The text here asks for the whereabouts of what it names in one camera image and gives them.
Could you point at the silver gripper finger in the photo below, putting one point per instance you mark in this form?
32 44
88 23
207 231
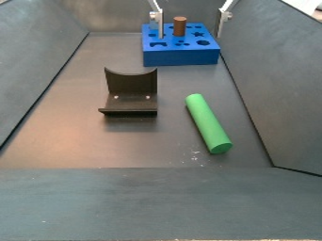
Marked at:
156 17
225 15

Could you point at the green oval cylinder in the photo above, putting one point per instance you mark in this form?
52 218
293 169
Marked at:
213 132

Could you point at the black curved fixture stand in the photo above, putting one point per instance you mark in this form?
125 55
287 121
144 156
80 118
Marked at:
133 93

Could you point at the brown cylinder peg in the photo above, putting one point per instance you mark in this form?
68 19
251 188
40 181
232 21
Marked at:
180 26

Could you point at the blue foam shape-sorter block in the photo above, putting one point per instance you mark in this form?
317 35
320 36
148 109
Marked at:
195 49

